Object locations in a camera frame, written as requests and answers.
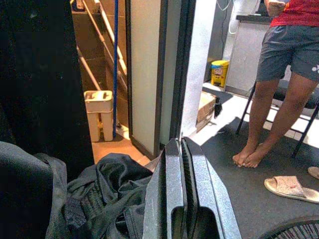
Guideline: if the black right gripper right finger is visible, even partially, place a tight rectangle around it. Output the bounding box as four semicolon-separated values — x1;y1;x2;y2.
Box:
180;136;242;239

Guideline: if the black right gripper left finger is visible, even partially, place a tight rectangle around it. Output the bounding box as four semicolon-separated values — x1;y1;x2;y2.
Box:
142;138;190;239

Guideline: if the black garment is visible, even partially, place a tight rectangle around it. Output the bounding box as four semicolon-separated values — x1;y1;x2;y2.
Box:
46;152;160;239

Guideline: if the dark grey floor mat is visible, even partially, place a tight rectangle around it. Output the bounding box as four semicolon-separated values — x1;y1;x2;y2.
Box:
184;117;319;239

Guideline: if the beige slipper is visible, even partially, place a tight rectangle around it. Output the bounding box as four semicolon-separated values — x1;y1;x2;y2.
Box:
264;175;319;204
308;166;319;180

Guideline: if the brown cardboard box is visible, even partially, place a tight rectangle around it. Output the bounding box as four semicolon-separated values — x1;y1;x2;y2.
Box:
195;91;217;132

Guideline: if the black standing fan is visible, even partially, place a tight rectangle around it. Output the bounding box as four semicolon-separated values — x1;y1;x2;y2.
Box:
259;215;319;239

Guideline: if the dark framed white door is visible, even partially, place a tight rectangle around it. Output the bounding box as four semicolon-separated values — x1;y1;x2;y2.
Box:
124;0;196;161

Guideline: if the yellow pedal bin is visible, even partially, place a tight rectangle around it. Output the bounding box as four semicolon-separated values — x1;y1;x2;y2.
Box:
210;59;230;87

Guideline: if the black folding chair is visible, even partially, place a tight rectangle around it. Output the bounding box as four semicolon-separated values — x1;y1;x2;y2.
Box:
235;64;319;159

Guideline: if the blue mop pole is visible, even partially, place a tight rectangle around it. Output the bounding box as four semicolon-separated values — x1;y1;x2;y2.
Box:
112;0;119;139

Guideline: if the white metal drying rack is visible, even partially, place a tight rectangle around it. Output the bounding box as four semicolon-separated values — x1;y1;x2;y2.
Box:
71;0;128;92

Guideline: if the white counter cabinet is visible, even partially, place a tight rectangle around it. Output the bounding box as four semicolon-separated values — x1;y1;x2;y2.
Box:
225;0;277;97

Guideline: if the dark grey garment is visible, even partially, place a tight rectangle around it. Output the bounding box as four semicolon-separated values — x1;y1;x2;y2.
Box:
0;140;68;239

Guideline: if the person in grey shorts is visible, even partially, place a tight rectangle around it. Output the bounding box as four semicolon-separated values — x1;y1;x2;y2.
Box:
232;0;319;169

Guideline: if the tall black cabinet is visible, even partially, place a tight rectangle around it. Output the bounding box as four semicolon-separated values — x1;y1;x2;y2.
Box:
0;0;95;175

